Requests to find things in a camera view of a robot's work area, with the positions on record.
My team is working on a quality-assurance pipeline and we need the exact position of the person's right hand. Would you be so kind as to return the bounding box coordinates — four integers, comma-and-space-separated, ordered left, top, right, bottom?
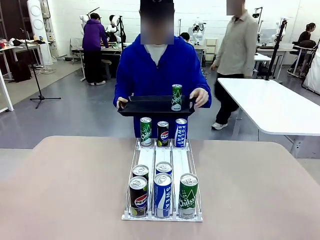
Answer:
117, 96, 130, 108

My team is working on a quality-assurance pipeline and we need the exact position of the person's left hand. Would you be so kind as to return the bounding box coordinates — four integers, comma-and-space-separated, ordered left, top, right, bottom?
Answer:
188, 88, 209, 109

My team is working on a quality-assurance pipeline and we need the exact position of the green Chilsung cider can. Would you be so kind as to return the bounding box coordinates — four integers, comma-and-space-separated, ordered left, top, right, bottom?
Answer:
177, 172, 200, 220
139, 116, 153, 147
170, 84, 183, 112

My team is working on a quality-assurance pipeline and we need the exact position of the black plastic serving tray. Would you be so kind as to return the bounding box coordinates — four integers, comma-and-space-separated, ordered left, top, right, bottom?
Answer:
117, 94, 197, 118

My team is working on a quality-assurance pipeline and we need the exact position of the person in blue hoodie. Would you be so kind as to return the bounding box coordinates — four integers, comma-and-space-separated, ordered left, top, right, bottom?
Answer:
112, 0, 213, 139

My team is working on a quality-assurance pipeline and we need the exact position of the person in beige shirt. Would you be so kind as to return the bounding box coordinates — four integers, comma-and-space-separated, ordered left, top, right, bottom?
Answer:
209, 0, 259, 131

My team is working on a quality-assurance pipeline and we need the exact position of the person in purple hoodie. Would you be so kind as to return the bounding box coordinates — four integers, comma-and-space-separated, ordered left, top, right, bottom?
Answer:
82, 12, 110, 87

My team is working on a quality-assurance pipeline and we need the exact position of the long-haired person in black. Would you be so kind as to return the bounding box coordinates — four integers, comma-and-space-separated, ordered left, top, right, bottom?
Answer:
286, 22, 317, 78

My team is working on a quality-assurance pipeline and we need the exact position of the blue Pocari Sweat can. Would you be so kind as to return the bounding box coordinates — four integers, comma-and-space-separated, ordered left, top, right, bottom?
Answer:
155, 161, 173, 176
174, 118, 188, 148
153, 172, 174, 218

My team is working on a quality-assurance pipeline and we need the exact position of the black Pepsi can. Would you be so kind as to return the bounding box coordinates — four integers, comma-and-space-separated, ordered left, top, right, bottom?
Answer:
132, 164, 150, 181
157, 121, 170, 147
128, 175, 149, 218

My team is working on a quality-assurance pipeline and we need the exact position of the large white table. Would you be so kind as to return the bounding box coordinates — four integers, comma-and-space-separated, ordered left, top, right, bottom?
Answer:
216, 77, 320, 137

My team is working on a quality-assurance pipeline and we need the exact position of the black and white humanoid robot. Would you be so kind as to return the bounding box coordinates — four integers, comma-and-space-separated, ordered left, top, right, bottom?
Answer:
104, 14, 126, 43

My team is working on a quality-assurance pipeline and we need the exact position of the black tripod pole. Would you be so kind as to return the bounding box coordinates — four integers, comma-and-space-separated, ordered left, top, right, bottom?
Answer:
265, 18, 289, 82

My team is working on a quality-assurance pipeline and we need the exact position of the black microphone stand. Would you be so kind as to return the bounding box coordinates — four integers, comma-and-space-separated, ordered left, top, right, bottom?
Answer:
19, 27, 62, 109

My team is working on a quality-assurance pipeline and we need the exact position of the black bag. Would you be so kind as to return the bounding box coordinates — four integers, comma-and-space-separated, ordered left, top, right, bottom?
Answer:
10, 60, 33, 83

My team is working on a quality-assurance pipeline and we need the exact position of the white tower air conditioner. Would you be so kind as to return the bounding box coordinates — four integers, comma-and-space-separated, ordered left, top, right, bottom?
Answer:
26, 0, 59, 65

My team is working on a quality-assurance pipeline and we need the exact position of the white wire can rack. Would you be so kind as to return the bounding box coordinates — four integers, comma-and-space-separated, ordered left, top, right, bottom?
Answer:
121, 137, 204, 223

